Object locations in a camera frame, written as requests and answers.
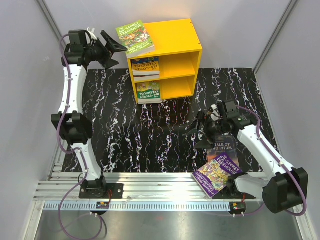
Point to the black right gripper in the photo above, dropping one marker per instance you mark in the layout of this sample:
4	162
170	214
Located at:
200	118

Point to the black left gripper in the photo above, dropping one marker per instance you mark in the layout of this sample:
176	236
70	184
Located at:
106	63

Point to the dark Tale of Two Cities book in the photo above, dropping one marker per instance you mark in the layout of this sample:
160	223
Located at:
224	144

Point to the lime 65-storey treehouse book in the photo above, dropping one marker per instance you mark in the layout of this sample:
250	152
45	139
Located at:
136	39

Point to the yellow 130-storey treehouse book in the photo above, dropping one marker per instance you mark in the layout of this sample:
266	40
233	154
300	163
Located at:
146	66

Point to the purple 52-storey treehouse book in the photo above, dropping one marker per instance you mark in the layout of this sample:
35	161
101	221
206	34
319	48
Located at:
213	176

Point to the green treehouse book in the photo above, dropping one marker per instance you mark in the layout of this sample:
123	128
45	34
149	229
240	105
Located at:
148	90

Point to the dark blue treehouse book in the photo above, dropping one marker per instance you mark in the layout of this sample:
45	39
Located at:
149	101

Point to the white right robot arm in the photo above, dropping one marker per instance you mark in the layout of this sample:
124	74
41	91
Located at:
280	186

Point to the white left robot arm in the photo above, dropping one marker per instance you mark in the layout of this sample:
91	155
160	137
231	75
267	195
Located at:
70	122

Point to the yellow wooden shelf cabinet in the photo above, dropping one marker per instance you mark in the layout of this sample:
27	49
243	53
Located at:
180	51

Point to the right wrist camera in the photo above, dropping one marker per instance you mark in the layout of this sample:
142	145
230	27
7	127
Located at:
214	113

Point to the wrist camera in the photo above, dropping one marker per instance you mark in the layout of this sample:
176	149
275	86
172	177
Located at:
214	113
92	37

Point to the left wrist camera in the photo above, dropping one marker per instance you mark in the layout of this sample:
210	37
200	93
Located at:
92	37

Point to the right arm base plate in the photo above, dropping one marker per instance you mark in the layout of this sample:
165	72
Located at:
241	204

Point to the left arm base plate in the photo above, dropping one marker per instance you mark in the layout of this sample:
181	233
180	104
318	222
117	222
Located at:
103	197

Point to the white slotted cable duct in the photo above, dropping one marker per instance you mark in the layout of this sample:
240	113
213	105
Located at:
143	206

